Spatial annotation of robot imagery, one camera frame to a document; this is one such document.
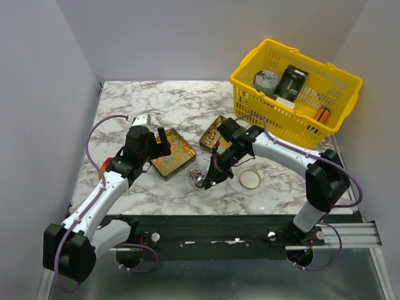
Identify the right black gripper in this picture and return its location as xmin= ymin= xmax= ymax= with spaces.
xmin=202 ymin=145 xmax=246 ymax=189

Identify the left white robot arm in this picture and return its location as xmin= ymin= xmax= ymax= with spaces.
xmin=42 ymin=125 xmax=171 ymax=283

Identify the white box in basket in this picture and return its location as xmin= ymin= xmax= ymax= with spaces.
xmin=276 ymin=97 xmax=295 ymax=110

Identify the black product box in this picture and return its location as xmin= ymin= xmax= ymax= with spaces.
xmin=274 ymin=64 xmax=309 ymax=102

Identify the aluminium frame rail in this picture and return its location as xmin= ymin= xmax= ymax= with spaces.
xmin=286 ymin=220 xmax=384 ymax=251

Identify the gold jar lid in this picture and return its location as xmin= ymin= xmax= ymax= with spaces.
xmin=239 ymin=169 xmax=261 ymax=189

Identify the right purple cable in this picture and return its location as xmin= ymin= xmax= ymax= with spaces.
xmin=234 ymin=113 xmax=363 ymax=272

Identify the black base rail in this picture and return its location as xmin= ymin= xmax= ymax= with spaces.
xmin=78 ymin=215 xmax=335 ymax=261

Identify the purple cable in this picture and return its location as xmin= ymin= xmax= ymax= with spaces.
xmin=54 ymin=114 xmax=132 ymax=294
xmin=234 ymin=113 xmax=363 ymax=272

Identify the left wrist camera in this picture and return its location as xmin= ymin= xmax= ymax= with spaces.
xmin=131 ymin=113 xmax=151 ymax=127

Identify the silver metal scoop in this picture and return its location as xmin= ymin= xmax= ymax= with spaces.
xmin=193 ymin=175 xmax=204 ymax=188

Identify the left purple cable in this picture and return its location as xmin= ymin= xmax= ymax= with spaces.
xmin=54 ymin=114 xmax=132 ymax=294

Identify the orange cylinder bottle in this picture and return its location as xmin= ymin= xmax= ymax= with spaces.
xmin=313 ymin=107 xmax=331 ymax=124

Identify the grey tape roll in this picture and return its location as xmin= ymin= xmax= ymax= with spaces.
xmin=253 ymin=69 xmax=279 ymax=96

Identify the clear glass jar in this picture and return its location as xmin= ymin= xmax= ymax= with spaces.
xmin=187 ymin=164 xmax=207 ymax=188

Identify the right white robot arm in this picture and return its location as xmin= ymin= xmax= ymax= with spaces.
xmin=201 ymin=118 xmax=350 ymax=245

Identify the hinged candy tin box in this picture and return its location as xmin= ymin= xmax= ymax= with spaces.
xmin=151 ymin=116 xmax=231 ymax=181

